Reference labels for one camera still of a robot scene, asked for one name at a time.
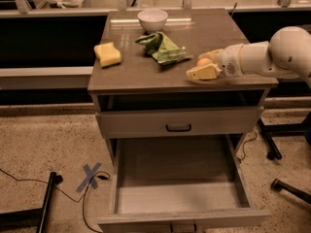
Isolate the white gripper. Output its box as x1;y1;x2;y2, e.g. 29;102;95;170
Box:
186;44;243;81

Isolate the orange fruit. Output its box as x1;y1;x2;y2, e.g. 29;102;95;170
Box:
196;58;213;67

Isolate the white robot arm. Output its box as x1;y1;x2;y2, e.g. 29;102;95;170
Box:
186;26;311;86

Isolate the closed upper drawer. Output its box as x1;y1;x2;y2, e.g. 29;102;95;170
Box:
96;107;263;139

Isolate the grey drawer cabinet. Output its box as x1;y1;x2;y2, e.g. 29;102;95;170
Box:
86;8;280;233

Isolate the open lower drawer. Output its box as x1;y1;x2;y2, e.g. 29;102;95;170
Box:
98;135;269;233

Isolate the green chip bag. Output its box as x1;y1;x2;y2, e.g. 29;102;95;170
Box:
135;32;191;66

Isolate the white ceramic bowl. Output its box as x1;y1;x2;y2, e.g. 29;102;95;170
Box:
137;9;168;33

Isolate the black stand leg right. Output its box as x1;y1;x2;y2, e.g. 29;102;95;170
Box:
258;119;282;160

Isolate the black stand leg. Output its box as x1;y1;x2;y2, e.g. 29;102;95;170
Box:
258;119;282;160
0;172;63;233

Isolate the yellow sponge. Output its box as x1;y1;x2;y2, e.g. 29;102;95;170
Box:
94;42;121;67

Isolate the black caster leg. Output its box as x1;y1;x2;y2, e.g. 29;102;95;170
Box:
270;179;311;204

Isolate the blue tape cross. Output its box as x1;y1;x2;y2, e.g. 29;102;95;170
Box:
76;162;101;192

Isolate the black stand leg left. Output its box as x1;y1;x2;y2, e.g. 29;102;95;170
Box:
0;172;63;233

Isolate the thin cable right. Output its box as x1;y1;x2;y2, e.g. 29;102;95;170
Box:
236;129;259;164

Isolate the black floor cable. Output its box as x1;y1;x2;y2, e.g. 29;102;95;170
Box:
0;168;112;233

